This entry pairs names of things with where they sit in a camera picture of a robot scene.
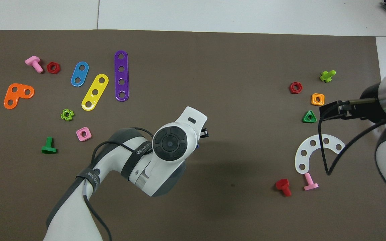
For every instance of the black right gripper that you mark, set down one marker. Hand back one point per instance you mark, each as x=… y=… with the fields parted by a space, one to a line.
x=364 y=107

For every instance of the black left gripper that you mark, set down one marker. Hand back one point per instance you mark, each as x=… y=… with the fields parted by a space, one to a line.
x=204 y=133

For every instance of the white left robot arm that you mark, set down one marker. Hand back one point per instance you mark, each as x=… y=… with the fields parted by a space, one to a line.
x=159 y=167

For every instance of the lime cross-head screw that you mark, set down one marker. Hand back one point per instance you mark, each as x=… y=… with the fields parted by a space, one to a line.
x=327 y=76

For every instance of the orange square nut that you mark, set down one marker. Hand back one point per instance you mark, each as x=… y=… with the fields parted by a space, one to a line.
x=313 y=99

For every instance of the green triangle nut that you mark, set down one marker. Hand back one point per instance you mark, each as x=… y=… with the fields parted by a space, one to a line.
x=305 y=119

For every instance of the red hex nut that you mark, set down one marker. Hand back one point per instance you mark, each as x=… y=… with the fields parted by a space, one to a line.
x=49 y=68
x=292 y=88

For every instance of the pink plastic screw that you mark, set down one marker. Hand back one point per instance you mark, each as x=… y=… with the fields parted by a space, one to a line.
x=309 y=182
x=34 y=61

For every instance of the red plastic screw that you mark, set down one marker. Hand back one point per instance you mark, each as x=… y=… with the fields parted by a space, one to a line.
x=282 y=184

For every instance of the pink square nut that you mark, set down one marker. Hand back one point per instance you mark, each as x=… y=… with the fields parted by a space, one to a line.
x=78 y=133

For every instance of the lime cross nut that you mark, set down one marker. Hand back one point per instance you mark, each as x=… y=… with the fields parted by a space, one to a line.
x=71 y=114

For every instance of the dark green plastic screw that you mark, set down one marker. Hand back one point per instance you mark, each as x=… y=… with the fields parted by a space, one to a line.
x=49 y=144

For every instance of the brown paper mat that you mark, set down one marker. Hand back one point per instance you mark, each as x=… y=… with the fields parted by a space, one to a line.
x=233 y=83

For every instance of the white curved five-hole plate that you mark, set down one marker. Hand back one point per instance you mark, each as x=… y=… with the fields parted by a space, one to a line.
x=307 y=148

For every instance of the purple four-hole strip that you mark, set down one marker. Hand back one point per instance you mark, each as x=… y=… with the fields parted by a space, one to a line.
x=122 y=75

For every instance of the yellow three-hole plate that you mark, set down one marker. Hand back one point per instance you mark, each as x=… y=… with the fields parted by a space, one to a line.
x=98 y=86

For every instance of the blue two-hole plate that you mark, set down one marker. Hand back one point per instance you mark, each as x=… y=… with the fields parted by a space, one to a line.
x=79 y=74

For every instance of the orange heart-shaped plate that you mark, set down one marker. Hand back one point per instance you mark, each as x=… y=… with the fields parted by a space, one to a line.
x=18 y=95

